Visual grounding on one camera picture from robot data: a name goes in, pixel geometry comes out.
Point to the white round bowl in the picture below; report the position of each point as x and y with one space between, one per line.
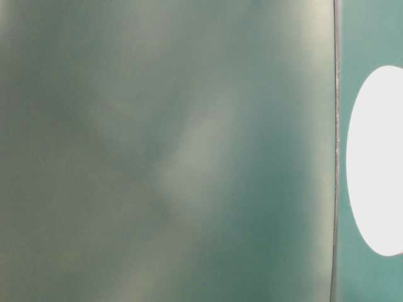
374 160

